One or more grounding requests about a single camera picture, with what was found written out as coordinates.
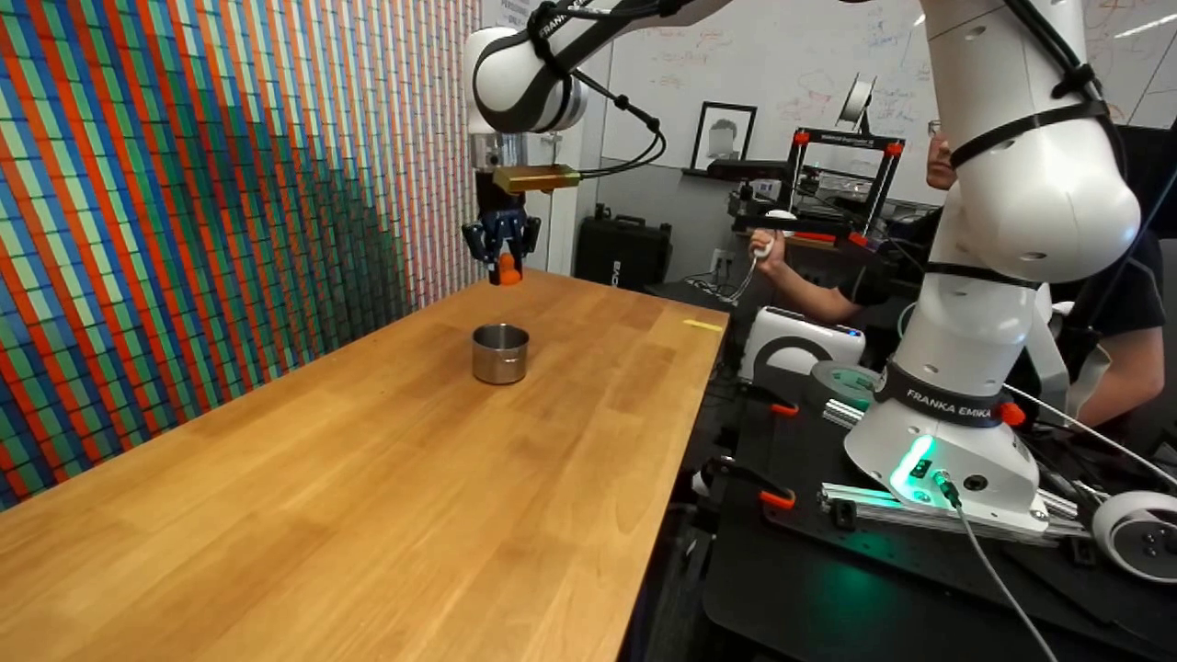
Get black case on floor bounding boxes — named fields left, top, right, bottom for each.
left=574, top=208, right=674, bottom=292

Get orange rubber duck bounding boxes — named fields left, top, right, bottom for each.
left=498, top=254, right=522, bottom=287

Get white box device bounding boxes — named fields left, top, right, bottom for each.
left=737, top=305, right=866, bottom=383

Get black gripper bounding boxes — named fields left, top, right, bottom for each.
left=461, top=173, right=540, bottom=263

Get white round device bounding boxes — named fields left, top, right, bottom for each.
left=1091, top=491, right=1177, bottom=587

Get white cable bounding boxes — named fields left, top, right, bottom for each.
left=939, top=484, right=1058, bottom=662

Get black and orange 3D printer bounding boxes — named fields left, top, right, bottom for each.
left=727, top=131, right=904, bottom=241

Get person in black shirt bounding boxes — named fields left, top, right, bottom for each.
left=746, top=123, right=1177, bottom=436

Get orange black clamp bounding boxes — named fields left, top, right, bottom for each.
left=701, top=455, right=800, bottom=515

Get silver metal cup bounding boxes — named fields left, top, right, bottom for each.
left=471, top=324, right=529, bottom=388

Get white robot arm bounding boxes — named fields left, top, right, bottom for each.
left=845, top=0, right=1139, bottom=522

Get framed portrait picture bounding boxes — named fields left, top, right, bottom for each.
left=693, top=104, right=759, bottom=173

